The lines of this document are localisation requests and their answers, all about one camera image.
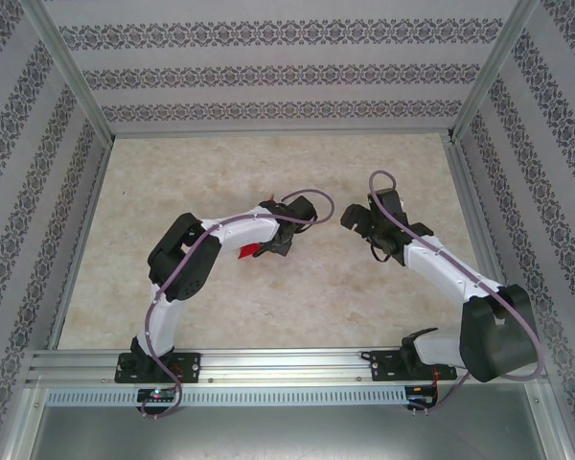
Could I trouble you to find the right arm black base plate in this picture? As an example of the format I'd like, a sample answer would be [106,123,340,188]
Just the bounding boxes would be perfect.
[371,349,459,383]

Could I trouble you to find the right aluminium frame post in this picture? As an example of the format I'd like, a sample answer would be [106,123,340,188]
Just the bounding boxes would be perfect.
[448,0,542,143]

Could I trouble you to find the slotted cable duct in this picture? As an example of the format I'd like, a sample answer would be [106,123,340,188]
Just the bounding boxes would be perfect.
[45,386,409,408]

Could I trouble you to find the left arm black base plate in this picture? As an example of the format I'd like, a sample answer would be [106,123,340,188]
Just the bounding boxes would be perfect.
[114,352,202,384]

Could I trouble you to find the aluminium side rail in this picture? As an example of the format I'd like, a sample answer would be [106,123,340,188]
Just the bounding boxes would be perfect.
[47,138,115,351]
[443,133,526,346]

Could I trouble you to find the aluminium frame post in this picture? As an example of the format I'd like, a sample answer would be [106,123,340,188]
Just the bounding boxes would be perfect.
[21,0,116,143]
[448,0,542,143]

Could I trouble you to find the aluminium mounting rail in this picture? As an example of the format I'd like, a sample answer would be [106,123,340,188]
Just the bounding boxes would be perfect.
[26,347,550,387]

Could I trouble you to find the grey sheet metal tray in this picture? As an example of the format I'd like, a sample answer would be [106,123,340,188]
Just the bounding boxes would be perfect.
[26,405,574,460]

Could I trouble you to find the left aluminium frame post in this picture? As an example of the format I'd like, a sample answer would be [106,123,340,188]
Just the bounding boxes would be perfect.
[21,0,116,143]

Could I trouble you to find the red paper sheet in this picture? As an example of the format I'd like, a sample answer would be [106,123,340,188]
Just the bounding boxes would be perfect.
[237,193,275,261]

